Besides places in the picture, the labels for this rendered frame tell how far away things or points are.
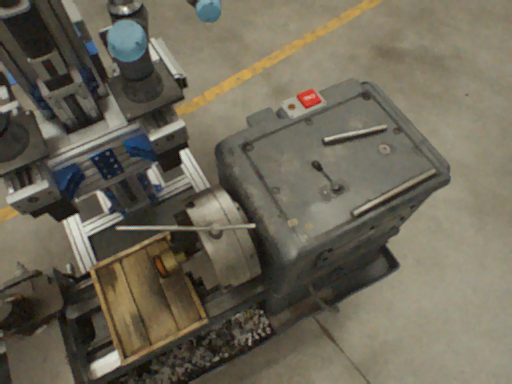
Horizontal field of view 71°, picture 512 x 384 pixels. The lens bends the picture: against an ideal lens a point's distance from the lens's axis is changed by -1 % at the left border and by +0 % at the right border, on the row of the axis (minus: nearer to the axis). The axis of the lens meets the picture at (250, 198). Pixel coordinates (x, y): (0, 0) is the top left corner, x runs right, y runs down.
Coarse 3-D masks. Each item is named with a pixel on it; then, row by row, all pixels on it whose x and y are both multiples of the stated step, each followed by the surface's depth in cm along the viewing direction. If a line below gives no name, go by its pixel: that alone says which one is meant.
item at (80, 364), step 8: (48, 272) 124; (56, 272) 126; (56, 280) 123; (64, 288) 124; (64, 312) 118; (72, 312) 123; (64, 320) 116; (72, 320) 120; (64, 328) 115; (72, 328) 117; (72, 336) 115; (72, 344) 113; (80, 344) 117; (72, 352) 112; (80, 352) 115; (80, 360) 112; (80, 368) 110; (88, 368) 114; (80, 376) 109; (88, 376) 111
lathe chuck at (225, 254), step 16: (208, 192) 106; (192, 208) 101; (208, 208) 100; (208, 224) 98; (224, 224) 98; (208, 240) 97; (224, 240) 97; (208, 256) 99; (224, 256) 98; (240, 256) 99; (224, 272) 99; (240, 272) 102
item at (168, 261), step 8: (168, 248) 108; (160, 256) 107; (168, 256) 106; (176, 256) 107; (184, 256) 107; (160, 264) 106; (168, 264) 105; (176, 264) 106; (160, 272) 106; (168, 272) 107; (176, 272) 107
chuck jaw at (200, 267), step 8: (200, 256) 108; (184, 264) 107; (192, 264) 107; (200, 264) 107; (208, 264) 107; (184, 272) 106; (192, 272) 106; (200, 272) 106; (208, 272) 106; (200, 280) 108; (208, 280) 105; (216, 280) 105; (208, 288) 104; (216, 288) 107; (224, 288) 106
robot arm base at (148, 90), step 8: (152, 72) 122; (128, 80) 120; (136, 80) 120; (144, 80) 121; (152, 80) 123; (160, 80) 127; (128, 88) 123; (136, 88) 122; (144, 88) 123; (152, 88) 125; (160, 88) 127; (128, 96) 126; (136, 96) 126; (144, 96) 125; (152, 96) 126
